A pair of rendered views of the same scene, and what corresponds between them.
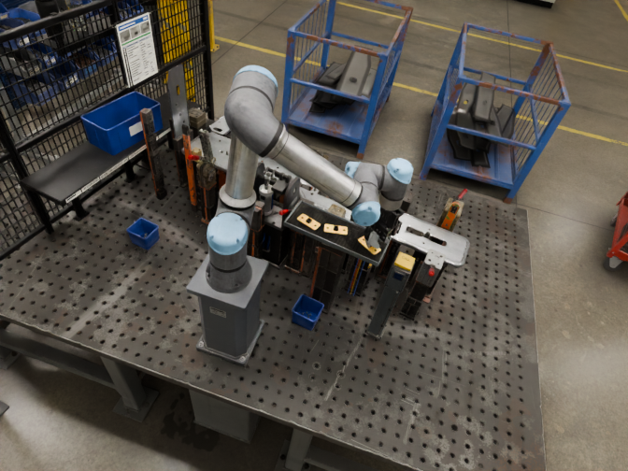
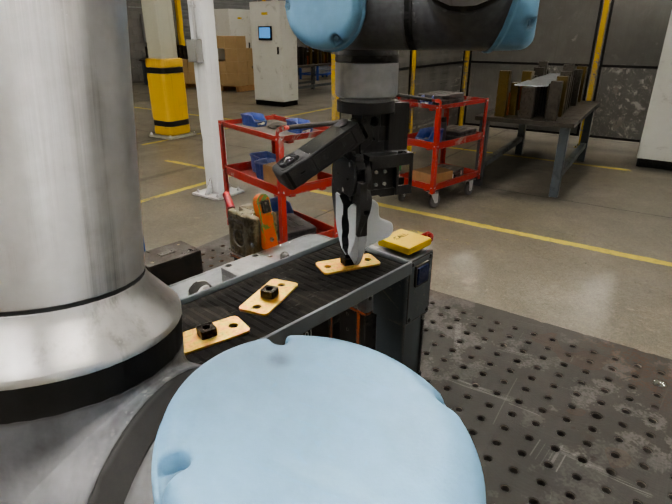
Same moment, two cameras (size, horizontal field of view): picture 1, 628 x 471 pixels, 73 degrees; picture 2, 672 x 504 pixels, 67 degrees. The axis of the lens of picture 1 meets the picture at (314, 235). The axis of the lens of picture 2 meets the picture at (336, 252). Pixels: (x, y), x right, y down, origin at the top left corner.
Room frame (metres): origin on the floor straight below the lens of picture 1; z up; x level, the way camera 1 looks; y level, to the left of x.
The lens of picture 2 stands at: (0.78, 0.38, 1.45)
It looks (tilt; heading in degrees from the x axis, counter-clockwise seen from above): 23 degrees down; 295
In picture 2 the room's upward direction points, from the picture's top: straight up
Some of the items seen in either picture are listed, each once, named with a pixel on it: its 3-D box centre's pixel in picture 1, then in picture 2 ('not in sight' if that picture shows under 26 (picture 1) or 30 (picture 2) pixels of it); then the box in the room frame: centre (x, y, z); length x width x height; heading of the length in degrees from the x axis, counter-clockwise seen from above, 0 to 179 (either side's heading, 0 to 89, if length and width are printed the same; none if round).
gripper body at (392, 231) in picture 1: (386, 219); (370, 148); (1.01, -0.22, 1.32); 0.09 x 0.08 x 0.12; 47
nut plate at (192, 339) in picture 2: (308, 221); (206, 331); (1.10, 0.03, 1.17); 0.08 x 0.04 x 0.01; 61
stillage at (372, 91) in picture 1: (347, 71); not in sight; (3.84, -0.04, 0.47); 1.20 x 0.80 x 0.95; 169
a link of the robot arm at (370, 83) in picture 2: (391, 198); (365, 82); (1.02, -0.22, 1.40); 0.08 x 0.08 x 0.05
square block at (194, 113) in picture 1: (197, 142); not in sight; (1.83, 0.69, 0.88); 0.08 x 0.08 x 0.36; 71
